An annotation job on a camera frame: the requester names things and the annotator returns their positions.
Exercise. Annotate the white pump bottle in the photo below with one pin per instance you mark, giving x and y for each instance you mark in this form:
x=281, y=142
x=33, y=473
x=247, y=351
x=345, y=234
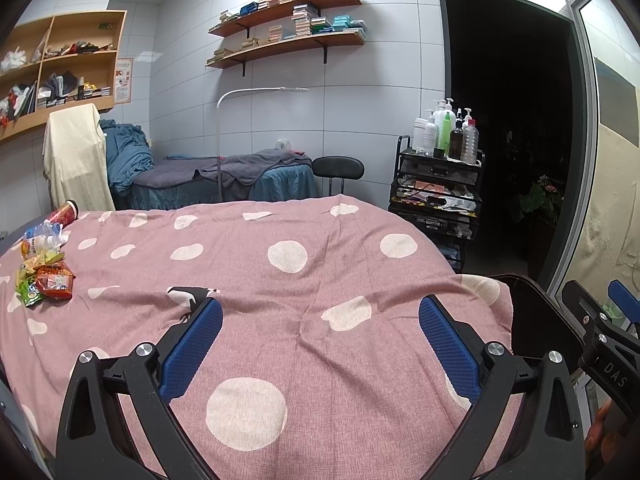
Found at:
x=466, y=119
x=430, y=137

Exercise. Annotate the pink polka dot blanket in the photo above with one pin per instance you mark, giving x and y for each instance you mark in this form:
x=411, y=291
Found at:
x=300, y=360

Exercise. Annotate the row of books and boxes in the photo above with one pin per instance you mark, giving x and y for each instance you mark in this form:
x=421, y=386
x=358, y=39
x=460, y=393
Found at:
x=70, y=94

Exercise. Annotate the clear bottle with red cap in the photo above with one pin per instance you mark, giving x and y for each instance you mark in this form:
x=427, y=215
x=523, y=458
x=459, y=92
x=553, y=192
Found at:
x=470, y=142

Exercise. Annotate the wall poster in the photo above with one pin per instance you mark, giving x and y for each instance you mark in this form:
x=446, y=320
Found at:
x=124, y=80

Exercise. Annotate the wide white bottle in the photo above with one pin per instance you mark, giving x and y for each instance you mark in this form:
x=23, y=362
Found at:
x=420, y=135

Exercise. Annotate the cream cloth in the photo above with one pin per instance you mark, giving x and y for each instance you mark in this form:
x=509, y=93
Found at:
x=75, y=155

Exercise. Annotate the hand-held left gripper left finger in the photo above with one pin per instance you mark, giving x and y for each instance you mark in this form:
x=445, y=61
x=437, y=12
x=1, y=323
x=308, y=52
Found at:
x=192, y=347

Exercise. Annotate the black trash bin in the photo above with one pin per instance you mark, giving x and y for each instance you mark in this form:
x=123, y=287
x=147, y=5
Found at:
x=535, y=310

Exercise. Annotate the grey blanket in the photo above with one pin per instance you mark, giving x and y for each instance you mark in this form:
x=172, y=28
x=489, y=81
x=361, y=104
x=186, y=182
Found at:
x=240, y=167

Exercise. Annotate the wall shelves with books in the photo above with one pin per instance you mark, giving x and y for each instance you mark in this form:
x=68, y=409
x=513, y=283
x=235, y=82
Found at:
x=303, y=15

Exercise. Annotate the green pump bottle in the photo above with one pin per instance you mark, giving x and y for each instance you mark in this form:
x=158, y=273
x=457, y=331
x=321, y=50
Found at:
x=445, y=130

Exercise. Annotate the black stool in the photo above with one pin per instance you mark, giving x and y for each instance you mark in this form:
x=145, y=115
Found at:
x=339, y=166

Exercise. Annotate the clear plastic bottle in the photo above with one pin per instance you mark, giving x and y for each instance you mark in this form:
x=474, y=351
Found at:
x=42, y=237

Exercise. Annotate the blue blanket pile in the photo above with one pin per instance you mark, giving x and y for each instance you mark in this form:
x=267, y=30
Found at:
x=125, y=150

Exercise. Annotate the white floor lamp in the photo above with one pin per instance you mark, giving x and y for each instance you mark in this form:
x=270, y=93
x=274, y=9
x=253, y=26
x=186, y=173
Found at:
x=250, y=91

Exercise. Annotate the potted plant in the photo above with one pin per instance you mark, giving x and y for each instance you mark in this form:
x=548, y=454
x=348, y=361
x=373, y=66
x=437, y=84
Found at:
x=537, y=200

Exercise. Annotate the white plastic bag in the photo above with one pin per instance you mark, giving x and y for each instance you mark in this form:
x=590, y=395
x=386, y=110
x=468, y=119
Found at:
x=12, y=60

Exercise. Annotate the yellow green snack packet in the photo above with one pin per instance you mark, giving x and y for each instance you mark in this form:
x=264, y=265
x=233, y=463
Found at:
x=42, y=261

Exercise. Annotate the massage bed with blue skirt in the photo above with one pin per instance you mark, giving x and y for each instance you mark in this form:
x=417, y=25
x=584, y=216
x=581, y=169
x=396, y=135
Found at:
x=280, y=185

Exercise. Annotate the pile of bags and papers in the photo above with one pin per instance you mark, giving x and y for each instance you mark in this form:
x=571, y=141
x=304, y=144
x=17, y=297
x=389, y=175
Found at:
x=17, y=102

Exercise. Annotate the small white appliance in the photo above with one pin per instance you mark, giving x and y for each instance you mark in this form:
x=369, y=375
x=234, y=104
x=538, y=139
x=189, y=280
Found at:
x=283, y=144

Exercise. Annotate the glass sliding door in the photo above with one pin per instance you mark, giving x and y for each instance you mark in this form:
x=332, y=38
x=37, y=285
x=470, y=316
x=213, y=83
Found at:
x=615, y=185

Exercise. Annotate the pile of assorted items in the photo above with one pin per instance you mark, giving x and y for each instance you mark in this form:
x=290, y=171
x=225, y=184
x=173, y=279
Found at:
x=75, y=49

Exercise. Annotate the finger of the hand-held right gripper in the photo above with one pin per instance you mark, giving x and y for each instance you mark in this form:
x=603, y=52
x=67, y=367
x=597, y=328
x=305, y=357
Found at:
x=625, y=302
x=607, y=355

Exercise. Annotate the wooden wall shelf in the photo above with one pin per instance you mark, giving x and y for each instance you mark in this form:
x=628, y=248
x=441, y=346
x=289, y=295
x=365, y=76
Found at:
x=350, y=40
x=345, y=0

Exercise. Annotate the dark brown bottle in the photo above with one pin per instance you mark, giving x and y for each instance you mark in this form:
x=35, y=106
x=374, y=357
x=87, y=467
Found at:
x=456, y=142

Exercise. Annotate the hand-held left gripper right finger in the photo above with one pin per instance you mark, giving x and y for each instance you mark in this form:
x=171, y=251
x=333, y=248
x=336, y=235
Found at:
x=447, y=347

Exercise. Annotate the person's right hand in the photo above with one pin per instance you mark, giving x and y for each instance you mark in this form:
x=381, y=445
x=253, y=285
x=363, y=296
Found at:
x=599, y=432

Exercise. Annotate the black storage cart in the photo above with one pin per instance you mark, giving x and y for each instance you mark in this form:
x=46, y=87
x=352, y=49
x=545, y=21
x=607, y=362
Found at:
x=435, y=167

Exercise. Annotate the wooden wall cabinet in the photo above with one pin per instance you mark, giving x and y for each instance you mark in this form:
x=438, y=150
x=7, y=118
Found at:
x=95, y=65

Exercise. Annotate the red paper cup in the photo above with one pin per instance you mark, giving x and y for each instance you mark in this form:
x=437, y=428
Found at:
x=64, y=212

